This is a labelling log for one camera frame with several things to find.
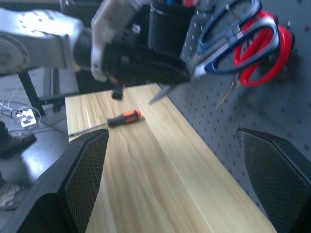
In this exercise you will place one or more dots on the black metal table leg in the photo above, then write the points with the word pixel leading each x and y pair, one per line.
pixel 30 93

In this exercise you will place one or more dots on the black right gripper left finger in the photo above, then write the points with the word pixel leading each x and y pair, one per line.
pixel 80 174

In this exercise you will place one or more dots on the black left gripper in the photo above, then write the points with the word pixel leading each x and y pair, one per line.
pixel 126 55

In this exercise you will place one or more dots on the small black block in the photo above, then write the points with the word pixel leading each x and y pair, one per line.
pixel 117 94

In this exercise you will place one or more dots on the grey pegboard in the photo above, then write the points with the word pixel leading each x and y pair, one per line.
pixel 267 119

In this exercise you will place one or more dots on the orange and black screwdriver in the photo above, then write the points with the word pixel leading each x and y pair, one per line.
pixel 128 116

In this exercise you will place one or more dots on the black cylindrical holder cup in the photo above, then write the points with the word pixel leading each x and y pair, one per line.
pixel 167 29

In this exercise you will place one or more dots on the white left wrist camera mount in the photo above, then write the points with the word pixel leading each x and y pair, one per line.
pixel 107 21

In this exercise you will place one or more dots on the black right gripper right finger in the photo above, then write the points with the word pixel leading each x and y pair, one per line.
pixel 274 179

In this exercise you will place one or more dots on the dark worn shoe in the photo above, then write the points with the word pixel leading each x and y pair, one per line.
pixel 14 142
pixel 9 196

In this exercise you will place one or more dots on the black metal floor frame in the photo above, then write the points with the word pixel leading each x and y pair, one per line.
pixel 57 98

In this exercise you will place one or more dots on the white power strip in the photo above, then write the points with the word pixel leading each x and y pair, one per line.
pixel 26 119

